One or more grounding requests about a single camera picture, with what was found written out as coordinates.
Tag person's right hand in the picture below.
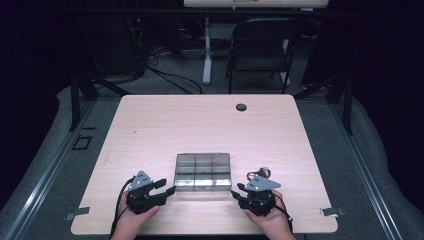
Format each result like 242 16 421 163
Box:
243 189 295 240

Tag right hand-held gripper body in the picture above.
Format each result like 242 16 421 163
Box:
237 175 282 217

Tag left hand-held gripper cable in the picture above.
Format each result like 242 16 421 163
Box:
109 177 135 238

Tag white desk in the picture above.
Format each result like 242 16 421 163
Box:
183 0 330 86

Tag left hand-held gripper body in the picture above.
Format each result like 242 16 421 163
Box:
125 170 168 215

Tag clear plastic compartment box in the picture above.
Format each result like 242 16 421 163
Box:
173 152 233 192

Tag black folding chair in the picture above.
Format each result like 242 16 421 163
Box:
226 17 305 95

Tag aluminium floor rail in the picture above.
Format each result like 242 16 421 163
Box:
329 102 405 240
2 99 98 240

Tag right hand-held gripper cable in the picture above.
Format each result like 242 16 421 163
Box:
273 193 295 234

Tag hand-held gripper cable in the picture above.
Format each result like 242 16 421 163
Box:
109 177 135 238
273 193 295 234

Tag grey tape strip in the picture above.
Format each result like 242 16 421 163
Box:
319 206 347 218
64 206 91 222

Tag black floor cables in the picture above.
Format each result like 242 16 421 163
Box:
145 46 204 96

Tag black metal frame stand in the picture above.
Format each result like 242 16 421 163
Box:
68 69 132 132
293 70 355 136

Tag person's left hand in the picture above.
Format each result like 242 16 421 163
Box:
111 191 161 240

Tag dark computer tower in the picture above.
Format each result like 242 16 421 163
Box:
94 13 148 77

